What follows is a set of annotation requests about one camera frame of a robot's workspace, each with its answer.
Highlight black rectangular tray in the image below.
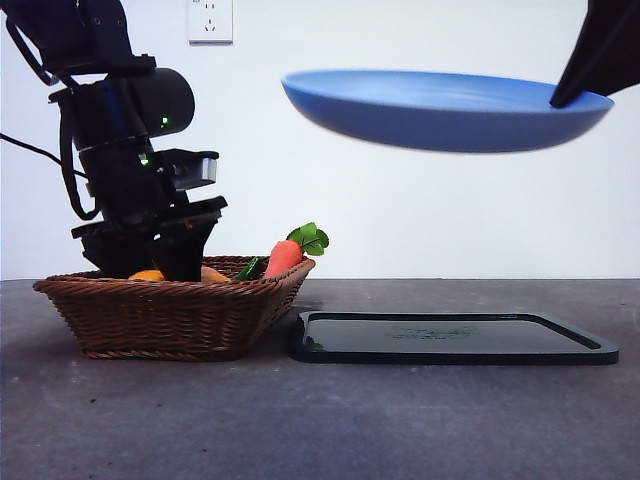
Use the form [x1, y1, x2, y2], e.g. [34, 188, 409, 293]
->
[288, 310, 620, 365]

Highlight pale grey camera box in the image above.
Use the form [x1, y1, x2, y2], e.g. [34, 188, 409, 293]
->
[164, 148, 220, 192]

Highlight white wall socket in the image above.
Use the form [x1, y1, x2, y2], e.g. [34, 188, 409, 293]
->
[188, 0, 234, 47]

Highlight green leafy vegetable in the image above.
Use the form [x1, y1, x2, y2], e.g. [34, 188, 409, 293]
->
[230, 256, 264, 281]

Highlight thin black cable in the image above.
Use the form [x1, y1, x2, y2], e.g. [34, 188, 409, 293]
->
[0, 132, 89, 179]

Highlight looped black cable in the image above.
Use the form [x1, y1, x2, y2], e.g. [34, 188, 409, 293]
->
[58, 94, 104, 221]

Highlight brown wicker basket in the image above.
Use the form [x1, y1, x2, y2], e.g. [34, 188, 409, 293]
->
[32, 255, 317, 362]

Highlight blue round plate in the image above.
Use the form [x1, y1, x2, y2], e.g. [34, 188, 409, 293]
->
[280, 69, 615, 155]

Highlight orange carrot with green leaves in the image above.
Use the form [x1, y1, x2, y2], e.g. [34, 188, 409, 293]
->
[263, 222, 331, 280]

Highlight yellow-orange corn cob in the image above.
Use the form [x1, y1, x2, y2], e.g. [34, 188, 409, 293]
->
[127, 267, 232, 283]

